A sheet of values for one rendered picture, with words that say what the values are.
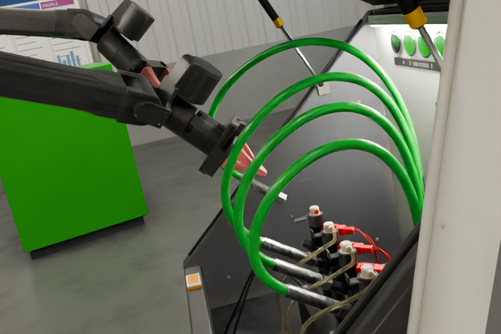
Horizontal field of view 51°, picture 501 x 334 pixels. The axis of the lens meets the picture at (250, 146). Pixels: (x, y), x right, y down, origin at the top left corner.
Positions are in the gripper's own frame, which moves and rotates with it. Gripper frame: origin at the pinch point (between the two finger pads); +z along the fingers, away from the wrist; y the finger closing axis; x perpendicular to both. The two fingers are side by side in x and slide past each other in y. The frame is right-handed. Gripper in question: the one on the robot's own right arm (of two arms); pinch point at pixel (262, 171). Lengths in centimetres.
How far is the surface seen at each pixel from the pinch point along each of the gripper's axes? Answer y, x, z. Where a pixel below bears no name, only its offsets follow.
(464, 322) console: 11.3, -41.6, 17.3
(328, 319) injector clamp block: -13.2, -6.5, 23.0
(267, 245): -6.9, -9.2, 6.3
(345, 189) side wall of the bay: -3.1, 36.0, 24.2
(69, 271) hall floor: -208, 235, -34
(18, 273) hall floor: -237, 241, -64
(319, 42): 22.6, 8.3, -3.9
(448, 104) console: 26.3, -31.8, 6.7
